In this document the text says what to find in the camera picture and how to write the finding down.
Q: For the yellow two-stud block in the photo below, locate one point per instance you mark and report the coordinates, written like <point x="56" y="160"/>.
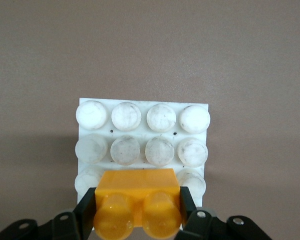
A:
<point x="137" y="197"/>

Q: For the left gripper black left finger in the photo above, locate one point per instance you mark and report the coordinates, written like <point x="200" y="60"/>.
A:
<point x="85" y="212"/>

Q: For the white studded base plate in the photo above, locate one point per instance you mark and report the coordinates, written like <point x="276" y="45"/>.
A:
<point x="144" y="135"/>

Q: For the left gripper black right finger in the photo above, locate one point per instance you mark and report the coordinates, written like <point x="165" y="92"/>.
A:
<point x="188" y="202"/>

